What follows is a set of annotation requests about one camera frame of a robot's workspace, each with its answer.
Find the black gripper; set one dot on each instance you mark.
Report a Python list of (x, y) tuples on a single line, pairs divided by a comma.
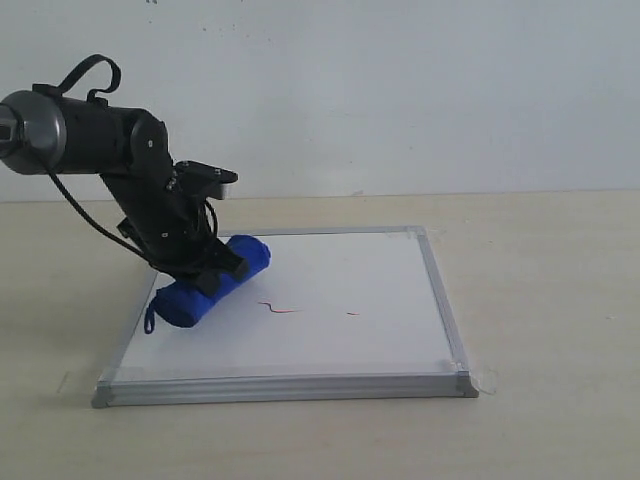
[(172, 230)]

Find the blue cloth eraser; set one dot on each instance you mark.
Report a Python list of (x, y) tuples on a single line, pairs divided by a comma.
[(183, 306)]

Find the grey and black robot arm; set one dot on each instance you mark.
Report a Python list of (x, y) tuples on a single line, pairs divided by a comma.
[(52, 135)]

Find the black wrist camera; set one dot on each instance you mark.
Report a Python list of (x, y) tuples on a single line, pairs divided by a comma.
[(202, 181)]

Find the white board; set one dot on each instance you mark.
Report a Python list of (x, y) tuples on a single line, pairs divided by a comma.
[(341, 313)]

